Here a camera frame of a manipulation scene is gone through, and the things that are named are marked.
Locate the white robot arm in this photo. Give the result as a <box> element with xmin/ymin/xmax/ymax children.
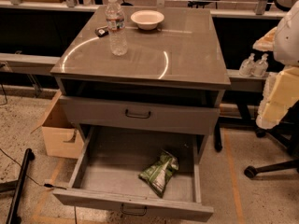
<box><xmin>253</xmin><ymin>1</ymin><xmax>299</xmax><ymax>130</ymax></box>

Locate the green jalapeno chip bag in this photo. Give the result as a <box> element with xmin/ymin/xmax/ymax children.
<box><xmin>138</xmin><ymin>150</ymin><xmax>179</xmax><ymax>198</ymax></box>

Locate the cardboard box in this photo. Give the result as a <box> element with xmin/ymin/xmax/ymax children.
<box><xmin>32</xmin><ymin>91</ymin><xmax>84</xmax><ymax>159</ymax></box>

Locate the left sanitizer pump bottle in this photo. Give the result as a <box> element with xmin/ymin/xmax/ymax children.
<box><xmin>239</xmin><ymin>53</ymin><xmax>255</xmax><ymax>77</ymax></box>

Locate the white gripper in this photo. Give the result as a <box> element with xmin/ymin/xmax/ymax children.
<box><xmin>252</xmin><ymin>27</ymin><xmax>299</xmax><ymax>130</ymax></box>

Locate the closed grey upper drawer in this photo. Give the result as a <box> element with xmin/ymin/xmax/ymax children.
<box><xmin>60</xmin><ymin>95</ymin><xmax>219</xmax><ymax>135</ymax></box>

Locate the grey drawer cabinet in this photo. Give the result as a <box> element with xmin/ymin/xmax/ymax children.
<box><xmin>51</xmin><ymin>7</ymin><xmax>230</xmax><ymax>152</ymax></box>

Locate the clear plastic water bottle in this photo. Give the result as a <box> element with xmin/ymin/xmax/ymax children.
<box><xmin>105</xmin><ymin>0</ymin><xmax>128</xmax><ymax>56</ymax></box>

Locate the small black device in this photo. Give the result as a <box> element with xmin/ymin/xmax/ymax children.
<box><xmin>95</xmin><ymin>26</ymin><xmax>108</xmax><ymax>37</ymax></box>

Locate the black stand leg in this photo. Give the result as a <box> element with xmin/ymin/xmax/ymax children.
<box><xmin>0</xmin><ymin>148</ymin><xmax>35</xmax><ymax>224</ymax></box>

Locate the black floor cable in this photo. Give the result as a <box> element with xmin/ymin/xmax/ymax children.
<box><xmin>0</xmin><ymin>148</ymin><xmax>68</xmax><ymax>190</ymax></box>

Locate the white paper bowl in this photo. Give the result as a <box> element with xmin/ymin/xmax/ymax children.
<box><xmin>131</xmin><ymin>10</ymin><xmax>164</xmax><ymax>31</ymax></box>

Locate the open grey lower drawer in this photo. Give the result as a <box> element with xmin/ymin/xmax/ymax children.
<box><xmin>53</xmin><ymin>126</ymin><xmax>213</xmax><ymax>222</ymax></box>

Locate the grey metal rail shelf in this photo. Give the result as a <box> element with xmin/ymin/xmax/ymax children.
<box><xmin>0</xmin><ymin>53</ymin><xmax>60</xmax><ymax>76</ymax></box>

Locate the black office chair base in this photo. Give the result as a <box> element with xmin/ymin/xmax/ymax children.
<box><xmin>244</xmin><ymin>110</ymin><xmax>299</xmax><ymax>179</ymax></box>

